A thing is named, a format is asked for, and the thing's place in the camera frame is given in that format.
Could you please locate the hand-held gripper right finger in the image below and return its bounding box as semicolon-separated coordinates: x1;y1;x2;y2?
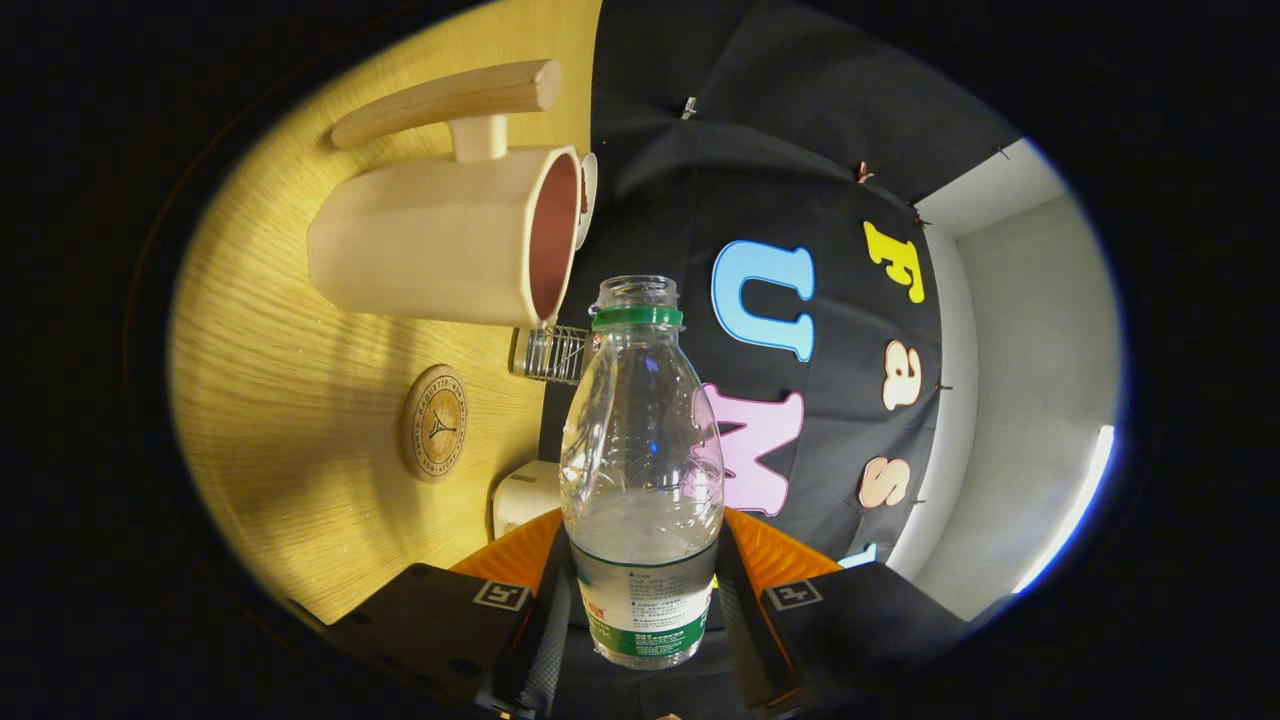
715;508;971;715

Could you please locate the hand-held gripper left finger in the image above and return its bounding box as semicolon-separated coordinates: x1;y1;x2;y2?
285;508;579;720

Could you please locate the clear plastic juice bottle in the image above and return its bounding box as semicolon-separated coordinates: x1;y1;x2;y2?
558;275;726;671

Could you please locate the round wooden coaster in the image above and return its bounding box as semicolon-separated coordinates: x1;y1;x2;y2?
402;364;469;483

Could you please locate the beige cup with wooden handle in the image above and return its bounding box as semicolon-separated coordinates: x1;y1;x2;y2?
306;60;583;331

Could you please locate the white toaster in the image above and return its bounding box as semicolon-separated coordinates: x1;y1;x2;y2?
491;460;563;541

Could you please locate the wooden table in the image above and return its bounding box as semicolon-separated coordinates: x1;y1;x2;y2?
165;0;606;626

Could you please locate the white round plate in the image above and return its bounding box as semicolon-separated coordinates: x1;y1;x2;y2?
575;152;599;251

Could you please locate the black backdrop cloth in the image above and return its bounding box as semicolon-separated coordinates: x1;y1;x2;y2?
540;0;1021;581

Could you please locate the wire mesh holder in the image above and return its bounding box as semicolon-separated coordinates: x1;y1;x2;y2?
510;325;601;386

